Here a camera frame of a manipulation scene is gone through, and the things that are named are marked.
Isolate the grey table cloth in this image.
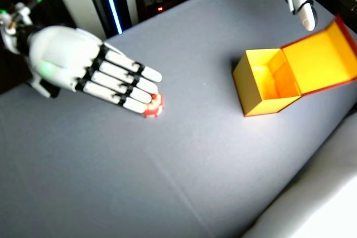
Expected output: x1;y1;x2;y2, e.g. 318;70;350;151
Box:
0;0;357;238

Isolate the red and yellow box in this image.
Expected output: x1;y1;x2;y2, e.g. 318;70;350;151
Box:
232;14;357;118

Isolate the blue light strip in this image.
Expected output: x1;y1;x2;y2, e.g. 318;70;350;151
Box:
99;0;123;35

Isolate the small red white object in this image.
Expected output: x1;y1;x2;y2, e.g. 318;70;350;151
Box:
142;93;165;118

